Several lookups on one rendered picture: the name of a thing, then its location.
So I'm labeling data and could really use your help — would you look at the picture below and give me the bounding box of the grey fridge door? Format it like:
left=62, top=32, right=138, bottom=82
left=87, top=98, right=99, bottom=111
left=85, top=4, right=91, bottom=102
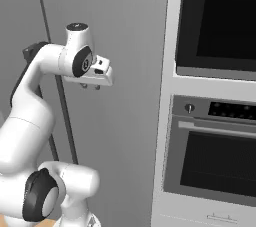
left=35, top=0, right=171, bottom=227
left=0, top=0, right=73, bottom=169

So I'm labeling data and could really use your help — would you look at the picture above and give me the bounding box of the white cabinet drawer front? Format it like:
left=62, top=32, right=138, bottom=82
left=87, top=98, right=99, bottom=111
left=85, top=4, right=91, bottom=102
left=151, top=191, right=256, bottom=227

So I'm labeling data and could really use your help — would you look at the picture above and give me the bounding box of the white tall oven cabinet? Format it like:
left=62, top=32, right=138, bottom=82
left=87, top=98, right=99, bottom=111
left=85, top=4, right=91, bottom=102
left=150, top=0, right=256, bottom=227

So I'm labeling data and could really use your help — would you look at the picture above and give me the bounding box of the silver oven knob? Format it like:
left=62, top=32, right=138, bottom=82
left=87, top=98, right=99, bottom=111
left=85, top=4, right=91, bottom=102
left=184, top=103, right=196, bottom=115

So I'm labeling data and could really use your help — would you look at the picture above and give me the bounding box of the silver built-in oven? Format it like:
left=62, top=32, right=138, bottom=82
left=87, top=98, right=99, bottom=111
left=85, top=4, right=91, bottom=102
left=162, top=94, right=256, bottom=209

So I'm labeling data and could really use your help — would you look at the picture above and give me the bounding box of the black built-in microwave oven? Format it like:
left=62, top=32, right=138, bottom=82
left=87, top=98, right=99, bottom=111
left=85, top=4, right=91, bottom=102
left=175, top=0, right=256, bottom=82

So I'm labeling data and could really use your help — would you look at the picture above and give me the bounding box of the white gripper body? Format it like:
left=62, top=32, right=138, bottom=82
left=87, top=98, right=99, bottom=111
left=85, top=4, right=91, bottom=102
left=62, top=66, right=115, bottom=88

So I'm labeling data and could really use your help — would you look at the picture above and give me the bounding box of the black fridge door handle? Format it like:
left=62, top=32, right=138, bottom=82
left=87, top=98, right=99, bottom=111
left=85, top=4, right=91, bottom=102
left=54, top=74, right=80, bottom=166

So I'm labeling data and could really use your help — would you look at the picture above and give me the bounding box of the silver drawer handle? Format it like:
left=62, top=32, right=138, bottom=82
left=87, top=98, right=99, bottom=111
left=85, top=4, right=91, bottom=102
left=206, top=213, right=240, bottom=225

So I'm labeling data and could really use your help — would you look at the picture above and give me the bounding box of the silver oven door handle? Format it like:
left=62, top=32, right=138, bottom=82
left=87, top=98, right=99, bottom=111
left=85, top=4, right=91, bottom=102
left=177, top=120, right=256, bottom=140

